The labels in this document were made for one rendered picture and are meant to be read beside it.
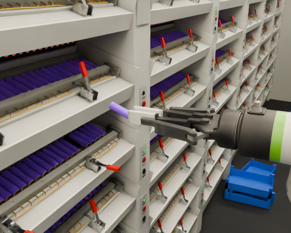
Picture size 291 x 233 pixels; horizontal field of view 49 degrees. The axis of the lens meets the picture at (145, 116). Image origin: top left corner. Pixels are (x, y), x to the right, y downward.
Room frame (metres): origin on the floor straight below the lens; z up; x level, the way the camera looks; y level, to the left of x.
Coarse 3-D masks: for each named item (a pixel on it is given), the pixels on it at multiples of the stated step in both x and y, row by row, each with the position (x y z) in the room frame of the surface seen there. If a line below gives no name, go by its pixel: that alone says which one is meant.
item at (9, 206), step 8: (104, 136) 0.84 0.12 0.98; (112, 136) 0.85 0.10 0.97; (96, 144) 0.79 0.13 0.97; (104, 144) 0.81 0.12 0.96; (112, 144) 0.83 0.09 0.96; (80, 152) 0.74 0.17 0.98; (88, 152) 0.75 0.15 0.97; (96, 152) 0.78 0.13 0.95; (104, 152) 0.79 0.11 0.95; (72, 160) 0.70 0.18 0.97; (80, 160) 0.72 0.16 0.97; (56, 168) 0.66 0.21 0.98; (64, 168) 0.67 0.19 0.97; (72, 168) 0.69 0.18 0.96; (48, 176) 0.63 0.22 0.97; (56, 176) 0.64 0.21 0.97; (72, 176) 0.67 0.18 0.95; (32, 184) 0.59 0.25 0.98; (40, 184) 0.60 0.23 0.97; (48, 184) 0.62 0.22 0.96; (24, 192) 0.57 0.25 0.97; (32, 192) 0.57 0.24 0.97; (8, 200) 0.54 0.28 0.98; (16, 200) 0.54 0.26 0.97; (24, 200) 0.56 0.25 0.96; (0, 208) 0.52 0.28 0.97; (8, 208) 0.52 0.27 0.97; (16, 208) 0.54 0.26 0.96
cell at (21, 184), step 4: (4, 172) 0.62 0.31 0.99; (8, 172) 0.62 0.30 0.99; (4, 176) 0.61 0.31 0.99; (8, 176) 0.61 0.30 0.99; (12, 176) 0.61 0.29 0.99; (8, 180) 0.60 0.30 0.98; (12, 180) 0.60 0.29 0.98; (16, 180) 0.60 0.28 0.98; (20, 180) 0.60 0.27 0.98; (16, 184) 0.59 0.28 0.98; (20, 184) 0.59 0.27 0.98; (24, 184) 0.59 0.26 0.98; (20, 188) 0.59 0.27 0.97
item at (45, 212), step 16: (112, 128) 0.89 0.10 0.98; (128, 128) 0.88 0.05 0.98; (128, 144) 0.87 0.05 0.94; (112, 160) 0.77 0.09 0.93; (80, 176) 0.68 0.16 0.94; (96, 176) 0.70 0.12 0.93; (48, 192) 0.61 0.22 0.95; (64, 192) 0.62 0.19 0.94; (80, 192) 0.64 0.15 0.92; (32, 208) 0.56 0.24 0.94; (48, 208) 0.57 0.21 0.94; (64, 208) 0.60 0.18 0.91; (32, 224) 0.52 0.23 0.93; (48, 224) 0.56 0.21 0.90
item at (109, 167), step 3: (96, 162) 0.72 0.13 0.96; (99, 165) 0.71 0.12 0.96; (102, 165) 0.71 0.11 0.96; (105, 165) 0.71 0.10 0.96; (108, 165) 0.70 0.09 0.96; (111, 165) 0.70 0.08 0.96; (108, 168) 0.69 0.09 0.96; (111, 168) 0.69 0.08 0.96; (114, 168) 0.69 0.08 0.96; (117, 168) 0.69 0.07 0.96; (117, 171) 0.68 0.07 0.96
